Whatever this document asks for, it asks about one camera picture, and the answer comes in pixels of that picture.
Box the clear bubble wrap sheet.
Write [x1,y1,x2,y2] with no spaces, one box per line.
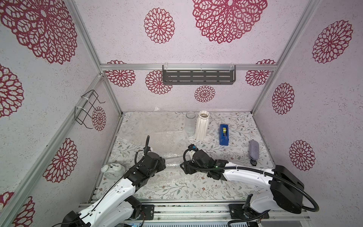
[109,111,193,183]

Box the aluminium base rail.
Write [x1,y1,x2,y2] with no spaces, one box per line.
[72,201,311,225]

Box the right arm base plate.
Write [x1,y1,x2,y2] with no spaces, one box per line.
[228,203,269,220]

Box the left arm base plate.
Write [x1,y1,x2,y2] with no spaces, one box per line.
[130,204,155,221]

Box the white alarm clock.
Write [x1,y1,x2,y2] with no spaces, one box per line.
[101,163,126,180]

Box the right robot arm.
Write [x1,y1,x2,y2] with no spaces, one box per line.
[180,144,320,225]

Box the black wire wall rack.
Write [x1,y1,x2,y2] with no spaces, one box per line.
[74,89,106,131]

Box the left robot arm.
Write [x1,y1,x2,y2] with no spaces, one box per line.
[54,135,166,227]

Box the blue tape dispenser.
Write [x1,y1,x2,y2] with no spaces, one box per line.
[219,124,229,146]

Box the grey slotted wall shelf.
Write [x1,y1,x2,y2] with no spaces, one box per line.
[162,65,236,85]

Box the clear glass vase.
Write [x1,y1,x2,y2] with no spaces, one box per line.
[184,112,196,137]

